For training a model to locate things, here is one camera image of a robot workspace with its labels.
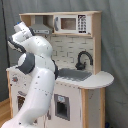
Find white cabinet door with dispenser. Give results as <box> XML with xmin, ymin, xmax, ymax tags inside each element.
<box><xmin>46</xmin><ymin>82</ymin><xmax>82</xmax><ymax>128</ymax></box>

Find grey range hood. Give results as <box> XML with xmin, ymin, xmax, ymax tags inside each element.
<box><xmin>32</xmin><ymin>16</ymin><xmax>52</xmax><ymax>34</ymax></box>

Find left red stove knob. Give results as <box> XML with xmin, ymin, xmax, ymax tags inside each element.
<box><xmin>12</xmin><ymin>77</ymin><xmax>18</xmax><ymax>82</ymax></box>

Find toy oven door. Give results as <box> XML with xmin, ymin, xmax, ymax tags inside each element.
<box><xmin>12</xmin><ymin>89</ymin><xmax>27</xmax><ymax>115</ymax></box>

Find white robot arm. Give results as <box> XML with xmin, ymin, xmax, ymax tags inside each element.
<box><xmin>1</xmin><ymin>22</ymin><xmax>58</xmax><ymax>128</ymax></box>

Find black toy faucet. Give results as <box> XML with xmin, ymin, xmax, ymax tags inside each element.
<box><xmin>75</xmin><ymin>51</ymin><xmax>93</xmax><ymax>70</ymax></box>

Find toy microwave oven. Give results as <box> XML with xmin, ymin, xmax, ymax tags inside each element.
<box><xmin>54</xmin><ymin>14</ymin><xmax>91</xmax><ymax>34</ymax></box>

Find wooden toy kitchen unit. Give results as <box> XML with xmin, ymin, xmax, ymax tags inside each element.
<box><xmin>7</xmin><ymin>11</ymin><xmax>114</xmax><ymax>128</ymax></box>

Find grey toy sink basin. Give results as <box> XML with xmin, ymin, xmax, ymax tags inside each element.
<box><xmin>58</xmin><ymin>68</ymin><xmax>92</xmax><ymax>81</ymax></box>

